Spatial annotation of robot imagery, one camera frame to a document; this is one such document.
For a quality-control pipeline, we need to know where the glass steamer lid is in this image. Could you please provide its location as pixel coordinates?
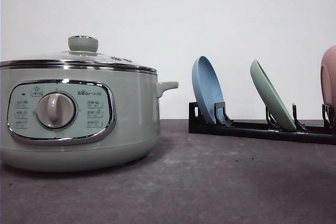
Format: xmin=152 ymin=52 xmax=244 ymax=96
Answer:
xmin=0 ymin=36 xmax=158 ymax=74

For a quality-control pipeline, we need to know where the black dish rack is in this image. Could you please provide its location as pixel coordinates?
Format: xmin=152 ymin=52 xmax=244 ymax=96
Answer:
xmin=188 ymin=102 xmax=336 ymax=144

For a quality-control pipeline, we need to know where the green electric steamer pot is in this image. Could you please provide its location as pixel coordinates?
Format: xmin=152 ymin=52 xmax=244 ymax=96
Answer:
xmin=0 ymin=66 xmax=179 ymax=172

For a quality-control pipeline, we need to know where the blue plate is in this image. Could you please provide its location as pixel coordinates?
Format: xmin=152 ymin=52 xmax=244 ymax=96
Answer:
xmin=192 ymin=56 xmax=224 ymax=124

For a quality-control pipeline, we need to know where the pink plate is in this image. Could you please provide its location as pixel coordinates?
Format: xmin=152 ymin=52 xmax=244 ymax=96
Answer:
xmin=320 ymin=45 xmax=336 ymax=127

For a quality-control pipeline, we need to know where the green plate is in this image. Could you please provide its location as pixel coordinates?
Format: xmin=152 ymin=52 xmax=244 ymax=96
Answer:
xmin=250 ymin=60 xmax=297 ymax=131

